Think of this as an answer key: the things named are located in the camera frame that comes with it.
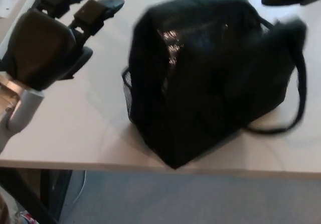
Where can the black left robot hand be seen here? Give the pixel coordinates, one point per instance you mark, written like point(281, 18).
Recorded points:
point(40, 48)

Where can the black fabric lunch bag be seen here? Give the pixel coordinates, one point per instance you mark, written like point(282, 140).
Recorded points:
point(200, 83)

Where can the black table leg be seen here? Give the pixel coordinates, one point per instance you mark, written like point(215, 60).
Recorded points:
point(26, 196)

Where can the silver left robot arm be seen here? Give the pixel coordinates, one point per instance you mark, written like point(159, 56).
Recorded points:
point(22, 108)

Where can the white printed paper sheet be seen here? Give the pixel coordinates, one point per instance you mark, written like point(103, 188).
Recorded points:
point(10, 0)

